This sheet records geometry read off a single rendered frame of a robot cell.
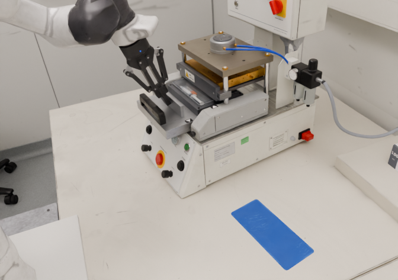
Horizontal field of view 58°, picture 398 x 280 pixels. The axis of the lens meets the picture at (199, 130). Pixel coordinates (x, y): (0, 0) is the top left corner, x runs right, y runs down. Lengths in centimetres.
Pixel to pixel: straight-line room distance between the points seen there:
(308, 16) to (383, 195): 54
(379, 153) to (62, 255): 98
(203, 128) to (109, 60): 166
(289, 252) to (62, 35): 77
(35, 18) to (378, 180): 100
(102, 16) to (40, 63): 172
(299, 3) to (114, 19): 50
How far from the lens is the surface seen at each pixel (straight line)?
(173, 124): 104
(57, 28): 92
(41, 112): 271
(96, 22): 85
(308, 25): 112
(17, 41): 252
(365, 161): 123
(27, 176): 269
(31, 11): 90
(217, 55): 110
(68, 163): 136
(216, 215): 106
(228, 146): 109
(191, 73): 115
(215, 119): 102
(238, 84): 110
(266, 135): 117
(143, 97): 112
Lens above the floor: 154
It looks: 35 degrees down
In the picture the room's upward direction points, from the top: 5 degrees counter-clockwise
